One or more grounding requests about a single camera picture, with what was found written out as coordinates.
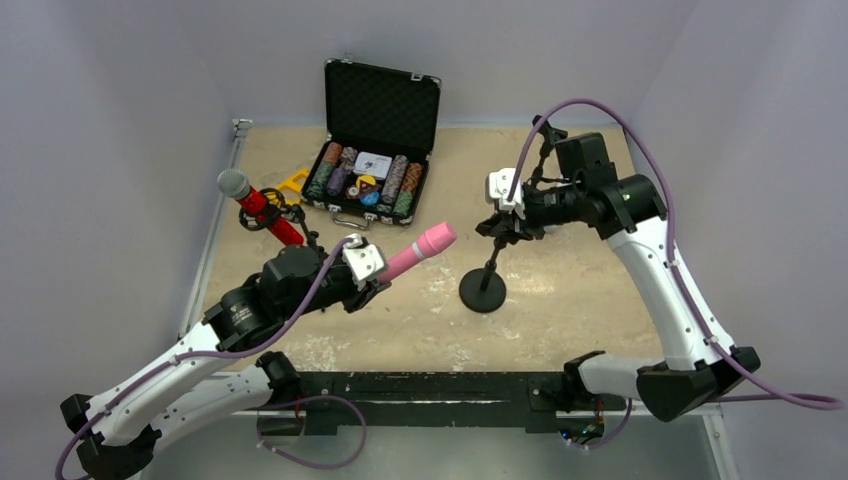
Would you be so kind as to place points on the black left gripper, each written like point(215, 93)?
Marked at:
point(369, 293)

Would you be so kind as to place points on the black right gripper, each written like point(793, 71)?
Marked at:
point(506, 224)

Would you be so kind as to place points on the pink microphone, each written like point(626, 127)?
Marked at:
point(429, 244)

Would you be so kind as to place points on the black round base mic stand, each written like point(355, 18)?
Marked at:
point(550, 137)

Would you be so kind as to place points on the black tripod shock mount stand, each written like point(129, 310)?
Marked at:
point(297, 218)

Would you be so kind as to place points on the red glitter microphone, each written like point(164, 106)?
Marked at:
point(257, 212)

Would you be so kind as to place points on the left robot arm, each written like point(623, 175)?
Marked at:
point(224, 364)

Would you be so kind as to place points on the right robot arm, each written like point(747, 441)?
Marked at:
point(630, 216)

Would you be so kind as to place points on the black poker chip case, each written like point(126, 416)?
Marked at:
point(377, 110)

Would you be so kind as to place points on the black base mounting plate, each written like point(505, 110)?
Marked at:
point(535, 402)

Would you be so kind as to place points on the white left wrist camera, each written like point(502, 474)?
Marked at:
point(365, 263)

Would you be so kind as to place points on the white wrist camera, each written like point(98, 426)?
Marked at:
point(496, 195)
point(365, 263)

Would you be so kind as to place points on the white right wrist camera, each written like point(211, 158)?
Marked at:
point(496, 195)

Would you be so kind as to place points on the yellow plastic triangle frame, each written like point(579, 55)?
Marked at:
point(290, 189)

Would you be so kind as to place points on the aluminium table edge rail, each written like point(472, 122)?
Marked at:
point(193, 310)

